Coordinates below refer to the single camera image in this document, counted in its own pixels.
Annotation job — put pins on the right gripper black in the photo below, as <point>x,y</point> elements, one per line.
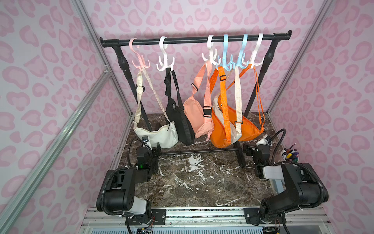
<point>250,150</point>

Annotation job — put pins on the orange sling bag front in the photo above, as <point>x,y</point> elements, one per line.
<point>223,128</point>

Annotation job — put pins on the white orange sling bag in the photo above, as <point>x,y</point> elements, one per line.
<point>238,102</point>

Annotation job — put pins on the light blue hook left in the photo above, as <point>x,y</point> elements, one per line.
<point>223,60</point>

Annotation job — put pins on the light blue hook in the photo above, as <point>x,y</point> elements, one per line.
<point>240,63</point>
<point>223,60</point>

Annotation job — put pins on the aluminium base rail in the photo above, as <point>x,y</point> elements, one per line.
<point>210,220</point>

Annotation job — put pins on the black sling bag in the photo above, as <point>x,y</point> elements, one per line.
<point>175,111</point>

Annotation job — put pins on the pink sling bag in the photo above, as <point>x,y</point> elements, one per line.
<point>200,116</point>

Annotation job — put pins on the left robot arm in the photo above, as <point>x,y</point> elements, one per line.
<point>117,194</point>

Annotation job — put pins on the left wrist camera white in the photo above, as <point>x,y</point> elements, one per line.
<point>146,142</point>

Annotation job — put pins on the black clothes rack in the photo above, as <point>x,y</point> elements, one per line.
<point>117,44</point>

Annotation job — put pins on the pink pen cup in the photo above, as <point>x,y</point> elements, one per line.
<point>290,154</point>

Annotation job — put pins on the light blue hook right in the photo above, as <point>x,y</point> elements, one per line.
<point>240,63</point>

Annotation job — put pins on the pink multi-prong hook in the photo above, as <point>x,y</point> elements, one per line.
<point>141,61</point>

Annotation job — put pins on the cream white sling bag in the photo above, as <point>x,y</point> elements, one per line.
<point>166,135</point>

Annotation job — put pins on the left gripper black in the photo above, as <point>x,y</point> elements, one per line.
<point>153,155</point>

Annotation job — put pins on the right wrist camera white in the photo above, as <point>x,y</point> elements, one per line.
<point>266,140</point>

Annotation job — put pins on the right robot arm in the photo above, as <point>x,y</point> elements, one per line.
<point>303,187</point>

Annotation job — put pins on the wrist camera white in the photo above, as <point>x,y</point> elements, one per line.
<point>266,140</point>
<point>146,142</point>

